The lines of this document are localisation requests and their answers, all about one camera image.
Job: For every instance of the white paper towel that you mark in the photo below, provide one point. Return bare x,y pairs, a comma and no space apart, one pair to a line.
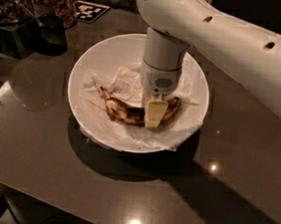
123,82

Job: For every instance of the black white marker tag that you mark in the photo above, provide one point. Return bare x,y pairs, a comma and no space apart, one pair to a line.
89,12

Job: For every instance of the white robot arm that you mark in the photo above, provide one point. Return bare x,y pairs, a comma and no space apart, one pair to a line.
250,55

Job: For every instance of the black scoop cup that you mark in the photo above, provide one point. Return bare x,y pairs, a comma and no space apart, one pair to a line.
51,36

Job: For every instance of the white round bowl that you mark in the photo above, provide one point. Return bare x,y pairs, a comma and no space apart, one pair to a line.
99,56

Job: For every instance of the spotted brown banana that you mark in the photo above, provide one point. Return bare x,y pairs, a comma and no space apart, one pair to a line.
124,112

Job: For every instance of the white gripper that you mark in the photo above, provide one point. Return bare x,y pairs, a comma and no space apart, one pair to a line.
158,80

